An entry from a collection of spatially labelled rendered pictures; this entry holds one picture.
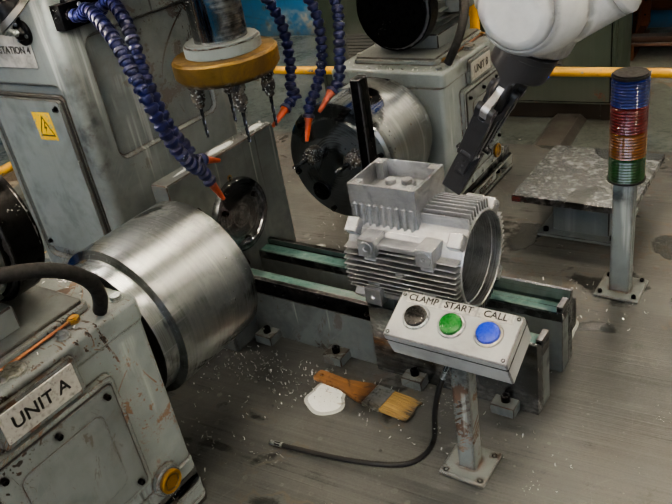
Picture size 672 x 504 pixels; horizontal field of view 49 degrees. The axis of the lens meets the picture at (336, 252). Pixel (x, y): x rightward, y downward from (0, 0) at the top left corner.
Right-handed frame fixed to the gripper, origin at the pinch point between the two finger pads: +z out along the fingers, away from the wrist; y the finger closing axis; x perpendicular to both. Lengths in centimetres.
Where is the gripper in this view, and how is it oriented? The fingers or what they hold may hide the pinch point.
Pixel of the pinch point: (462, 169)
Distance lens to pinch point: 102.4
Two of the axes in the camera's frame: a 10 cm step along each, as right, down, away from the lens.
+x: 7.9, 5.7, -2.2
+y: -5.4, 4.9, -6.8
